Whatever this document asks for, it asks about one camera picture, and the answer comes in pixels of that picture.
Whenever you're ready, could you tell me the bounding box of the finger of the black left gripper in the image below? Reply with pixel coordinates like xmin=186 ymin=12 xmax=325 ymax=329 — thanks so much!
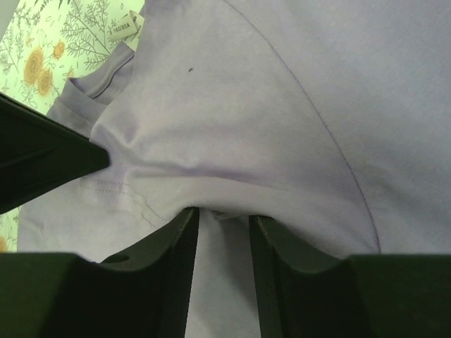
xmin=1 ymin=94 xmax=110 ymax=214

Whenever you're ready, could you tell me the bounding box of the floral patterned table mat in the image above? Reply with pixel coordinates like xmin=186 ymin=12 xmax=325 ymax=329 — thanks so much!
xmin=1 ymin=1 xmax=140 ymax=261

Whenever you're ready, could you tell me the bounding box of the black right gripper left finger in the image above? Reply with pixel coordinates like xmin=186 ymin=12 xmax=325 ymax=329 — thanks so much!
xmin=1 ymin=208 xmax=198 ymax=337

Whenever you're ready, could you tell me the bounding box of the purple t shirt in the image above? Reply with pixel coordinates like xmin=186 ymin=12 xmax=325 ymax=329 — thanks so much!
xmin=18 ymin=1 xmax=450 ymax=337

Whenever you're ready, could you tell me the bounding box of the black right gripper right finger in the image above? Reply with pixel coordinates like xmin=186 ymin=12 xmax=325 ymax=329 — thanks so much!
xmin=249 ymin=216 xmax=450 ymax=337

